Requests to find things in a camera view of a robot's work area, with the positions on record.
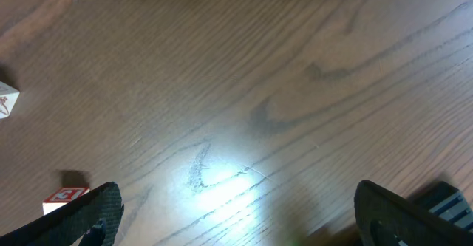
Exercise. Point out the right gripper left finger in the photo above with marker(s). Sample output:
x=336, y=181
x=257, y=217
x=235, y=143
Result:
x=93, y=218

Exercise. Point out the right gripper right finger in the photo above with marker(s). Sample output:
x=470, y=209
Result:
x=384, y=218

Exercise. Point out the red letter A block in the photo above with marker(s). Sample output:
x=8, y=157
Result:
x=62, y=197

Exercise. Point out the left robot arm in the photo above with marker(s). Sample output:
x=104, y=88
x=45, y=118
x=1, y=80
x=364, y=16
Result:
x=447, y=202

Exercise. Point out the green picture block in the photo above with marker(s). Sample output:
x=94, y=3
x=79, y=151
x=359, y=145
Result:
x=8, y=98

